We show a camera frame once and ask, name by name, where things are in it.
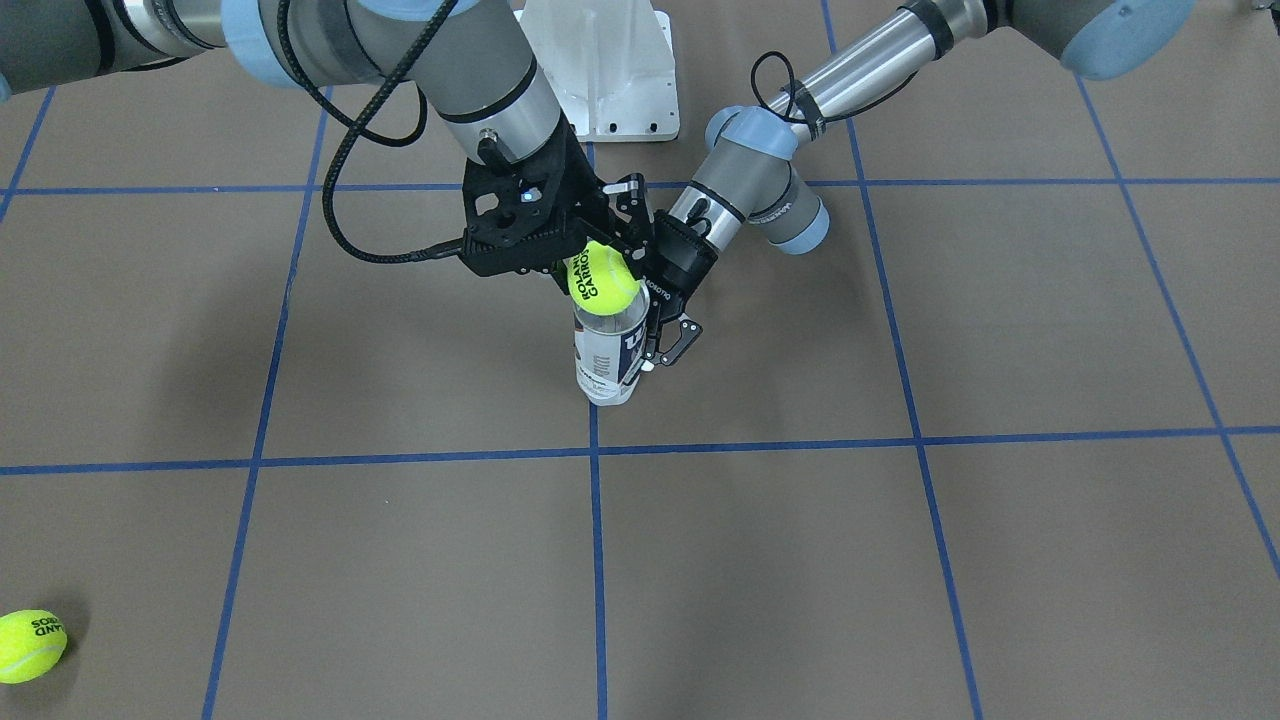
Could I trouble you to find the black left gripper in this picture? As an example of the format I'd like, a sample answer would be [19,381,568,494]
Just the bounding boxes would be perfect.
[640,210,719,373]

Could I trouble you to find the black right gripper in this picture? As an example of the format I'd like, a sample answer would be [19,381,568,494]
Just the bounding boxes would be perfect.
[543,126,654,263]

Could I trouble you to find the tennis ball from desk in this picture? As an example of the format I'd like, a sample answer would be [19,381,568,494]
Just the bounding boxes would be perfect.
[567,240,640,316]

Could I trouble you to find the white tennis ball can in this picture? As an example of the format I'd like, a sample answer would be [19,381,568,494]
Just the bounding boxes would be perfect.
[573,290,650,406]

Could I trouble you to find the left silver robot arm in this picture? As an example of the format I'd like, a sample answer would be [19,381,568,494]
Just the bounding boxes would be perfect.
[641,1,1194,370]

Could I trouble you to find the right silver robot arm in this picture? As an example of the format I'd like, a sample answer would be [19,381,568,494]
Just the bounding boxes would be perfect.
[1,1,653,275]

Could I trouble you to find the brown paper table cover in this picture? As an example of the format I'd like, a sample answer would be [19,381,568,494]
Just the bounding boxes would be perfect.
[1,1,1279,719]

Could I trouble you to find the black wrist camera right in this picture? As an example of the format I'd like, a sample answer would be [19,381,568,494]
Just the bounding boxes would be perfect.
[460,151,580,277]

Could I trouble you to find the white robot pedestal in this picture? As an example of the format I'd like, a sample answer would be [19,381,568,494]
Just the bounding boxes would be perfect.
[515,1,681,143]

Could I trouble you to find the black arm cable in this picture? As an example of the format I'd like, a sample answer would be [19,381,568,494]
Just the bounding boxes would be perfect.
[275,0,471,266]
[750,50,922,131]

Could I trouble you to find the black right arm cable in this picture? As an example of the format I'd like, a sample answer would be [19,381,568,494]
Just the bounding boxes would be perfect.
[275,0,471,266]

